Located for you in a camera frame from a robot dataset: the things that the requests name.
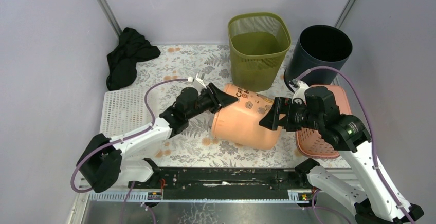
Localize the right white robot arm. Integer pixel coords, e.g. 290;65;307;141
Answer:
259;86;424;223

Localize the white plastic basket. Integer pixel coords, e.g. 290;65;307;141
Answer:
99;87;152;137

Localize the orange round bucket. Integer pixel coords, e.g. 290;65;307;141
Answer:
211;84;281;150

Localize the black cloth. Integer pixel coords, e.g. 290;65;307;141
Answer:
106;27;161;91

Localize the pink plastic basket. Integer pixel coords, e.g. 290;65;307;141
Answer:
296;85;351;159

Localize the green mesh waste bin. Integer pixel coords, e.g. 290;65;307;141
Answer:
228;12;292;92

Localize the dark blue round bin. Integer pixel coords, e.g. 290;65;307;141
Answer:
284;25;353;92

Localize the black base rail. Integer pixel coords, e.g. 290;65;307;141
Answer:
129;167;313;201

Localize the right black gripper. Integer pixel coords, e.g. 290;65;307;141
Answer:
258;96;323;132

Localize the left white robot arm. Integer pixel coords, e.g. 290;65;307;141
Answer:
70;83;238;193

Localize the floral table mat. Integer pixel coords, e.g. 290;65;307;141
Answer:
98;44;352;169

